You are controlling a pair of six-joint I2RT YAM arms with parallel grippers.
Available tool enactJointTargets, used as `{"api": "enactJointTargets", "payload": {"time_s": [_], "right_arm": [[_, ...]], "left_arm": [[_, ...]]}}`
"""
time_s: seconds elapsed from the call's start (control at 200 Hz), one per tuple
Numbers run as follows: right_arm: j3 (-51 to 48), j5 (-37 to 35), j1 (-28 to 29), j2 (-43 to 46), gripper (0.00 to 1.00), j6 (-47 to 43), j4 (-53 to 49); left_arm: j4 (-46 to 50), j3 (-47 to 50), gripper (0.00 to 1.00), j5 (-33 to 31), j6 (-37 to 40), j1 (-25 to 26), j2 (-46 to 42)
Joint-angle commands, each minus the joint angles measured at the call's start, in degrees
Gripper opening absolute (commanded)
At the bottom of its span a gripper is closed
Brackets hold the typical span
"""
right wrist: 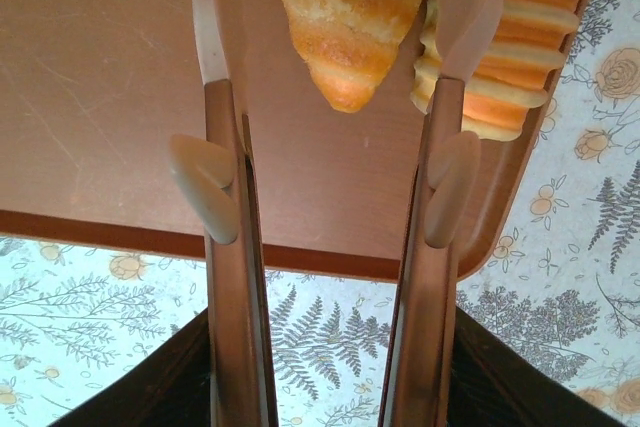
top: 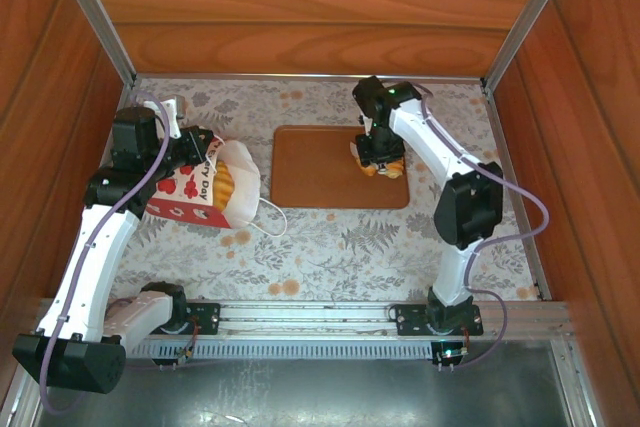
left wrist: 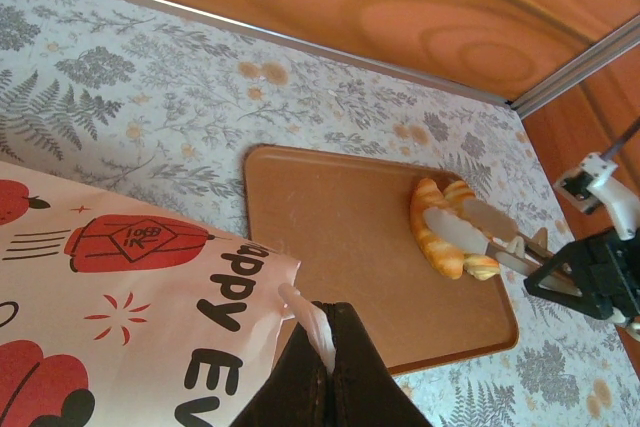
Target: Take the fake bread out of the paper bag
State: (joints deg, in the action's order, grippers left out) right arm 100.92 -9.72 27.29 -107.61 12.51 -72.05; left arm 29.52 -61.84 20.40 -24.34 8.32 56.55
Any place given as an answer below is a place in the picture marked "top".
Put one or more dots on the ridged pale fake croissant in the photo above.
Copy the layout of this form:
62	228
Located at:
396	170

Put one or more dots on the white and red paper bag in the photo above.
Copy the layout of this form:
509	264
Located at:
240	182

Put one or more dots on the brown rectangular tray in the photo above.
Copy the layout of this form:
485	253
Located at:
310	172

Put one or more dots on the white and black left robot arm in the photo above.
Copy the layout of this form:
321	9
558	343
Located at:
95	272

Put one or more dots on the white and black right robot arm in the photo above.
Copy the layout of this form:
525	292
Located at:
465	207

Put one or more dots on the floral patterned tablecloth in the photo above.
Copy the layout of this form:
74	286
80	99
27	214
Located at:
375	257

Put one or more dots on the small connector board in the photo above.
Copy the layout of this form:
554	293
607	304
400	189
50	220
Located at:
185	354

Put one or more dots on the connector board with green light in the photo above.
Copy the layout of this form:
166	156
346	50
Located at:
450	353

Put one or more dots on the grey metal sheet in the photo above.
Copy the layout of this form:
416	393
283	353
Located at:
325	397

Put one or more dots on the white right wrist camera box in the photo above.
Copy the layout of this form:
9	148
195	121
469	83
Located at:
354	151

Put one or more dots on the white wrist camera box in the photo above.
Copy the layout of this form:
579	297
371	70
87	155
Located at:
173	117
354	151

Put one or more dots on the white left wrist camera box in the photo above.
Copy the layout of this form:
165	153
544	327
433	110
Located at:
173	117

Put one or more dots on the aluminium frame post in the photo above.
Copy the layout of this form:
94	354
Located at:
530	7
92	7

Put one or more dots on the aluminium mounting rail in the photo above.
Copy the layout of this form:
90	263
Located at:
300	319

